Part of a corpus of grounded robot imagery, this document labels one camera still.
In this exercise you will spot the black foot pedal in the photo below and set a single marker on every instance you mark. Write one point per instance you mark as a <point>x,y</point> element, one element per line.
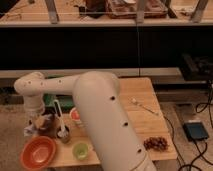
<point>195,131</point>

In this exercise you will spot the wooden table board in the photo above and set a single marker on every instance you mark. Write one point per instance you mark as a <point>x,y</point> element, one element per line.
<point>145,124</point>

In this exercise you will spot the purple bowl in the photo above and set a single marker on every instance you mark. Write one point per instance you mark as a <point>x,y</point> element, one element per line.
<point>46,125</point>

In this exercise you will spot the bunch of dark grapes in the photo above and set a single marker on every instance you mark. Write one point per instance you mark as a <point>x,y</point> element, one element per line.
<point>156,143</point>

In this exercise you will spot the green tray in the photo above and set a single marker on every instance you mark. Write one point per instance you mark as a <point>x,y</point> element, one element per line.
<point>66,103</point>

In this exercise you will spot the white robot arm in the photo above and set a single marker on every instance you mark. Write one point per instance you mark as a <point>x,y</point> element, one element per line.
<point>96,97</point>

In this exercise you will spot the orange bowl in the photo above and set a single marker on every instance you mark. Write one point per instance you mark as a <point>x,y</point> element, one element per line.
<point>38,153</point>

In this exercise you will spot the white small spoon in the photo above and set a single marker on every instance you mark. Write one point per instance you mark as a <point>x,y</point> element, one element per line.
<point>137,103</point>

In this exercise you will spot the black box on shelf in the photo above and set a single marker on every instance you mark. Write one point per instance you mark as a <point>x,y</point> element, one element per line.
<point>196,68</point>

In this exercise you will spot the white brush in holder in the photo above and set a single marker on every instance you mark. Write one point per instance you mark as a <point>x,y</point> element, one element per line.
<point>62,132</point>

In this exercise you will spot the small green cup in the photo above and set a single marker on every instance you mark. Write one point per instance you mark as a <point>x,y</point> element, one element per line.
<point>80,151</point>

